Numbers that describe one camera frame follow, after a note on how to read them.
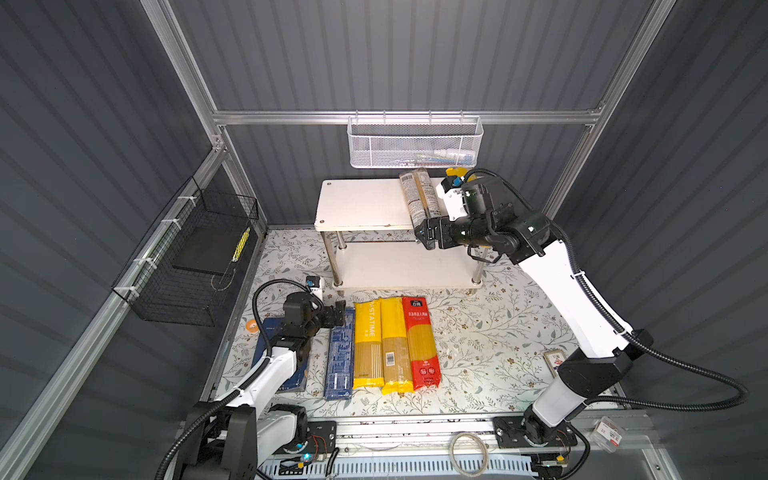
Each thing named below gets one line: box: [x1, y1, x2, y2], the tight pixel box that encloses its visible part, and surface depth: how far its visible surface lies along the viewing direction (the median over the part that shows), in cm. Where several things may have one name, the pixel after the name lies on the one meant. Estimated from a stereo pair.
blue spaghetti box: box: [324, 307, 355, 401], surface depth 84 cm
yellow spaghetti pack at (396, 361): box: [381, 297, 414, 395], surface depth 88 cm
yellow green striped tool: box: [232, 227, 251, 263], surface depth 80 cm
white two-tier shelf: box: [314, 178, 487, 290], surface depth 87 cm
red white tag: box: [590, 416, 625, 453], surface depth 74 cm
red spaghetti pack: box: [402, 296, 442, 391], surface depth 88 cm
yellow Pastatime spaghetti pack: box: [353, 298, 385, 389], surface depth 89 cm
